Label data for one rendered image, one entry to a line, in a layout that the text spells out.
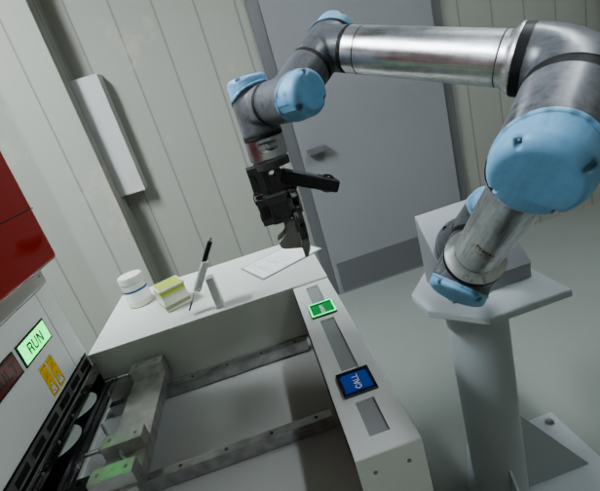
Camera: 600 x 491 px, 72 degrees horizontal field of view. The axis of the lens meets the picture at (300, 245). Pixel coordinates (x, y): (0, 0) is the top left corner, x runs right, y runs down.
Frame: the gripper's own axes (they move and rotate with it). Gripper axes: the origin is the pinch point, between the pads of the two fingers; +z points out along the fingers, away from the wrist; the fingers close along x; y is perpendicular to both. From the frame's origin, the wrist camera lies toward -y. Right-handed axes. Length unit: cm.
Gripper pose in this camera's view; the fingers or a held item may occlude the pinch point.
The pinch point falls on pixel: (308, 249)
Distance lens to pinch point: 86.4
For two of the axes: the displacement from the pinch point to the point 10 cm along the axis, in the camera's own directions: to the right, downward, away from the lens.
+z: 2.7, 9.0, 3.4
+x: 1.6, 3.1, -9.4
